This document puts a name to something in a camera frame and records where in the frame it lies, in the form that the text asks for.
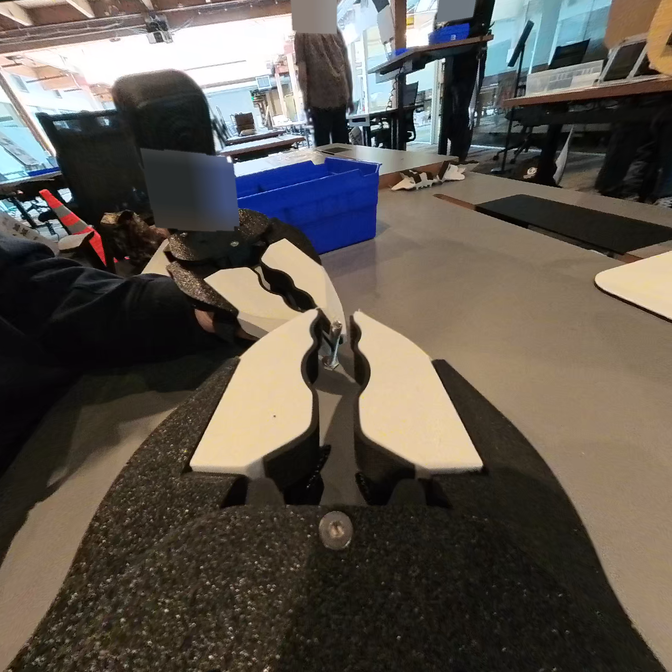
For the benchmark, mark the black mesh office chair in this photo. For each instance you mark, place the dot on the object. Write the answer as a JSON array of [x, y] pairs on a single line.
[[84, 152]]

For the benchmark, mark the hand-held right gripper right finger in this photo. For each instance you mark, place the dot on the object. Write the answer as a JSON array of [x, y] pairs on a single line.
[[414, 409]]

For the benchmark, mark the dark patterned cloth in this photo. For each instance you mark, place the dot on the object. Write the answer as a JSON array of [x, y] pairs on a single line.
[[131, 231]]

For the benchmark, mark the blue plastic tray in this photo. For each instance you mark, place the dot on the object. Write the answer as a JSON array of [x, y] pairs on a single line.
[[449, 34]]

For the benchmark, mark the person's left forearm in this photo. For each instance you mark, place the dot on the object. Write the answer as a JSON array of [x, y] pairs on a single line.
[[94, 309]]

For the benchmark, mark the wooden desk with black legs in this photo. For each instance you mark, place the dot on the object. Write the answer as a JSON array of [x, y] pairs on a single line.
[[588, 94]]

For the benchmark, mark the white and black printed parts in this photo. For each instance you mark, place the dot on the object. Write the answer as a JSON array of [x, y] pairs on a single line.
[[425, 178]]

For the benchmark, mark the dark flat tablet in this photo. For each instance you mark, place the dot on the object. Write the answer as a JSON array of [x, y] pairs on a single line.
[[336, 150]]

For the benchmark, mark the person's left hand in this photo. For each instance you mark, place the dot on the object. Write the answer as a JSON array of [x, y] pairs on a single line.
[[207, 321]]

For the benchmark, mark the white rounded board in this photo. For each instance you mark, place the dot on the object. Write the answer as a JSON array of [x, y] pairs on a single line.
[[640, 283]]

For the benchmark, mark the black monitor on arm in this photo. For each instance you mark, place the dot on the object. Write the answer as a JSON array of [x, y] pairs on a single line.
[[519, 42]]

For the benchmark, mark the silver metal bolt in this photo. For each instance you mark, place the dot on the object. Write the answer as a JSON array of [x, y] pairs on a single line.
[[330, 350]]

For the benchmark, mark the blue plastic bin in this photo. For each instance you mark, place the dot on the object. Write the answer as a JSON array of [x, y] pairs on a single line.
[[315, 210]]

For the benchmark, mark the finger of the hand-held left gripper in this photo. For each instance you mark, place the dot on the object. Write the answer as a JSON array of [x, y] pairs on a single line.
[[246, 299], [309, 275]]

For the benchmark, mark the clear plastic box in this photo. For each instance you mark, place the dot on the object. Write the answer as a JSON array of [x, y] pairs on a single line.
[[564, 78]]

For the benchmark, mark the black rectangular mat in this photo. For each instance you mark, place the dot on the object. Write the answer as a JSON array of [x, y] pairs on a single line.
[[577, 223]]

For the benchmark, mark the orange traffic cone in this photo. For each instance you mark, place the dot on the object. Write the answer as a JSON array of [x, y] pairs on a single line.
[[78, 223]]

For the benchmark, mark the ceiling mounted projector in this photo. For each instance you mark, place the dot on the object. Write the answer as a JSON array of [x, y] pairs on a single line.
[[157, 29]]

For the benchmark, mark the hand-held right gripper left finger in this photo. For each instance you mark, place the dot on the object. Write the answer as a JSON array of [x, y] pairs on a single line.
[[262, 404]]

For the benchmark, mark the black standing desk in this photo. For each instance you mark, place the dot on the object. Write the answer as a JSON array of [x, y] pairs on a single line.
[[420, 55]]

